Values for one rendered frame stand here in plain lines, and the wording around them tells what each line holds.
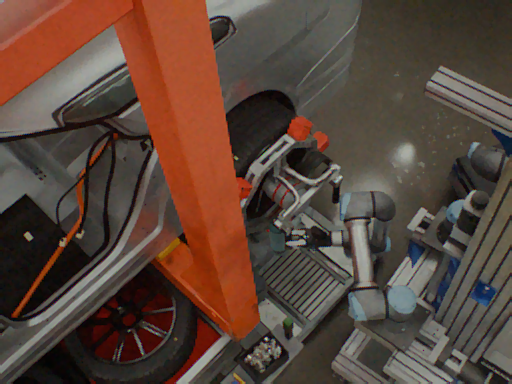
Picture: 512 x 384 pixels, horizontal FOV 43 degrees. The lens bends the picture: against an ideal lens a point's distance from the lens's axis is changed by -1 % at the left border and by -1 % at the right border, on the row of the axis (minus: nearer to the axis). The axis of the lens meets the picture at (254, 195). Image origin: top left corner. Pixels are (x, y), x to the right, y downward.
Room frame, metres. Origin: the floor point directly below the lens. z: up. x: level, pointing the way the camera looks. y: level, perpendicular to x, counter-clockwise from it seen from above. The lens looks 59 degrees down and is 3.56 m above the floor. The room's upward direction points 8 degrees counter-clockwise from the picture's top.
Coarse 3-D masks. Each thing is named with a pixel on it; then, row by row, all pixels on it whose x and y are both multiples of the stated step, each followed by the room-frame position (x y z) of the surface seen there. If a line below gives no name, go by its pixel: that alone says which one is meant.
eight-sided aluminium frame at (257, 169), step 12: (276, 144) 1.73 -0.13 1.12; (288, 144) 1.72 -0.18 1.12; (300, 144) 1.76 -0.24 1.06; (312, 144) 1.81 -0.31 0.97; (264, 156) 1.67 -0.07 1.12; (276, 156) 1.66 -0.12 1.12; (252, 168) 1.62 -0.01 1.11; (264, 168) 1.61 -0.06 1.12; (312, 168) 1.81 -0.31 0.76; (252, 192) 1.55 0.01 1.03; (276, 204) 1.71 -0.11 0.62; (264, 216) 1.65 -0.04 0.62; (252, 228) 1.53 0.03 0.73; (264, 228) 1.58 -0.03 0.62
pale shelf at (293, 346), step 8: (280, 328) 1.11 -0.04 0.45; (280, 336) 1.07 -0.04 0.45; (288, 344) 1.02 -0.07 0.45; (296, 344) 1.02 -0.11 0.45; (296, 352) 0.98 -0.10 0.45; (288, 360) 0.94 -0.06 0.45; (240, 368) 0.94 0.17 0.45; (280, 368) 0.91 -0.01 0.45; (232, 376) 0.90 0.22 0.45; (240, 376) 0.90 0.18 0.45; (248, 376) 0.89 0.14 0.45; (272, 376) 0.88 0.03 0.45
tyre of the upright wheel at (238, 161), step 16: (240, 112) 1.89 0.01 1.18; (256, 112) 1.89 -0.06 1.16; (272, 112) 1.90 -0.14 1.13; (288, 112) 1.93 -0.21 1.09; (240, 128) 1.80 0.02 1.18; (256, 128) 1.79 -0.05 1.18; (272, 128) 1.78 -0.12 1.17; (240, 144) 1.72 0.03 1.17; (256, 144) 1.71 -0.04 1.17; (240, 160) 1.65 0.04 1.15; (240, 176) 1.62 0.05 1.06
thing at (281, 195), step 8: (288, 176) 1.69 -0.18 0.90; (264, 184) 1.68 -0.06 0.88; (272, 184) 1.65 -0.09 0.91; (280, 184) 1.64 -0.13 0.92; (296, 184) 1.63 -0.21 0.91; (272, 192) 1.62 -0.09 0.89; (280, 192) 1.61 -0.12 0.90; (288, 192) 1.59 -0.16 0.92; (304, 192) 1.59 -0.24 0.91; (280, 200) 1.58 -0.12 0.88; (288, 200) 1.56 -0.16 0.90; (304, 208) 1.56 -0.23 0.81
